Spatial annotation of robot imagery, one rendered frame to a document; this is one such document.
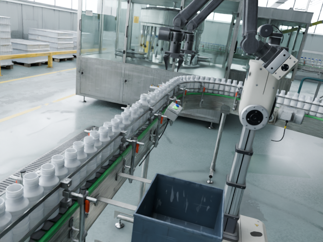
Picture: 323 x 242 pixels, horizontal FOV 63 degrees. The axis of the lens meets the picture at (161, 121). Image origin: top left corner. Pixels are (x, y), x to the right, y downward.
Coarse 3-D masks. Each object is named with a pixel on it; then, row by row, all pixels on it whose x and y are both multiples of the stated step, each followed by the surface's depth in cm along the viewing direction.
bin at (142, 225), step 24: (168, 192) 123; (192, 192) 120; (216, 192) 117; (144, 216) 93; (168, 216) 127; (192, 216) 124; (216, 216) 121; (96, 240) 109; (144, 240) 96; (168, 240) 93; (192, 240) 91; (216, 240) 88
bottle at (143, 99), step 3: (141, 96) 155; (144, 96) 154; (141, 99) 155; (144, 99) 155; (144, 102) 155; (147, 102) 157; (144, 105) 154; (147, 105) 156; (144, 108) 155; (147, 108) 157; (144, 111) 156; (144, 117) 158; (144, 120) 159
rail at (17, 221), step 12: (108, 144) 107; (108, 156) 111; (96, 168) 101; (84, 180) 92; (36, 204) 68; (60, 204) 80; (24, 216) 64; (48, 216) 74; (36, 228) 70; (24, 240) 66
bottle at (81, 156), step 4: (76, 144) 93; (80, 144) 94; (76, 148) 90; (80, 148) 91; (84, 148) 93; (80, 152) 91; (84, 152) 93; (80, 156) 91; (84, 156) 92; (80, 160) 91; (84, 160) 92; (80, 164) 92; (84, 168) 93; (80, 172) 93; (84, 172) 94; (80, 176) 93; (84, 176) 95; (80, 180) 94; (84, 184) 96
